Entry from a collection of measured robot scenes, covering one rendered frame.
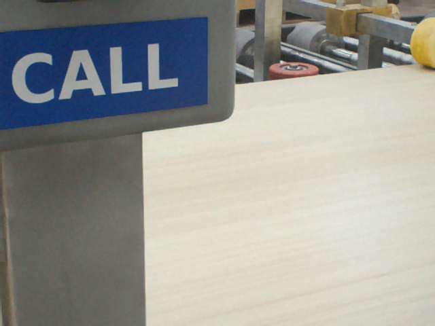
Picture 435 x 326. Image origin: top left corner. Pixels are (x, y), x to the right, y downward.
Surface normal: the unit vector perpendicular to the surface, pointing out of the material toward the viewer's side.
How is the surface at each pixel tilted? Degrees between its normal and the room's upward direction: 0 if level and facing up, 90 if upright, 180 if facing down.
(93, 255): 90
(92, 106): 90
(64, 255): 90
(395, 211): 0
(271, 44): 90
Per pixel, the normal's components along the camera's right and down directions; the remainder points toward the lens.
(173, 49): 0.45, 0.29
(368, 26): -0.89, 0.14
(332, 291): 0.00, -0.95
